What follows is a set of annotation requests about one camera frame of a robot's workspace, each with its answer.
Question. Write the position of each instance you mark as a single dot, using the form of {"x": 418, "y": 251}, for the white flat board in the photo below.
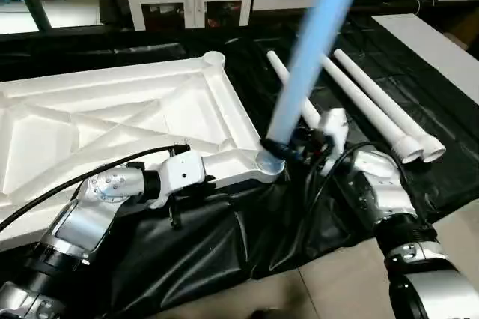
{"x": 434, "y": 42}

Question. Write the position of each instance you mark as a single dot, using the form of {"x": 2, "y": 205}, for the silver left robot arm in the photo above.
{"x": 90, "y": 214}

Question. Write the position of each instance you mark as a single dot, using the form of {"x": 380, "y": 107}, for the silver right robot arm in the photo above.
{"x": 382, "y": 192}

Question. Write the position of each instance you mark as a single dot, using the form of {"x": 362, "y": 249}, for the white plastic table top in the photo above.
{"x": 112, "y": 109}

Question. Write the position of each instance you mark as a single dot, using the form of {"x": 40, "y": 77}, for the white plastic table leg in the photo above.
{"x": 389, "y": 102}
{"x": 314, "y": 42}
{"x": 281, "y": 68}
{"x": 374, "y": 113}

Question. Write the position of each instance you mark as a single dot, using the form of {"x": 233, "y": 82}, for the black work mat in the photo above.
{"x": 247, "y": 244}

